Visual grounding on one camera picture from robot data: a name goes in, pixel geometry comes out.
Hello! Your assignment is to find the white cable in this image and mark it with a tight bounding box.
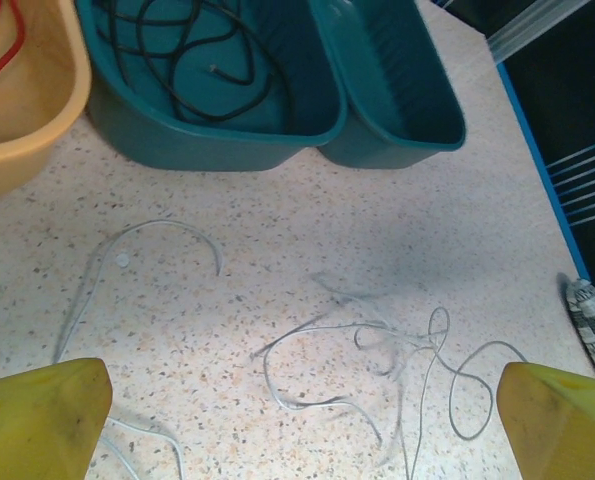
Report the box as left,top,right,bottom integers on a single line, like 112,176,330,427
98,417,186,480
51,218,224,365
405,305,531,480
250,319,451,449

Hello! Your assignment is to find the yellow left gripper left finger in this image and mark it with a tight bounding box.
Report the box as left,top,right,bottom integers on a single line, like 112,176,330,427
0,356,115,480

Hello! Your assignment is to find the metal frame post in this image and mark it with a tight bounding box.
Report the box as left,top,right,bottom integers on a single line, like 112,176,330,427
485,0,594,64

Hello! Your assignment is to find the teal plastic bin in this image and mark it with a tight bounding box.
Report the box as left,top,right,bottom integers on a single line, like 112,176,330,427
74,0,350,174
309,0,468,171

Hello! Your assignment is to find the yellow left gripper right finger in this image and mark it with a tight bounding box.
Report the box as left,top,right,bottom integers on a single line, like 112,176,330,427
496,360,595,480

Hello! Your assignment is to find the black cable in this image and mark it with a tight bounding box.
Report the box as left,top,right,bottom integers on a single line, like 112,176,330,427
94,0,203,57
141,0,258,32
169,29,298,124
210,0,279,87

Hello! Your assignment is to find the orange plastic bin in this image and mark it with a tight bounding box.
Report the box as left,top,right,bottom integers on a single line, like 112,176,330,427
0,0,94,201

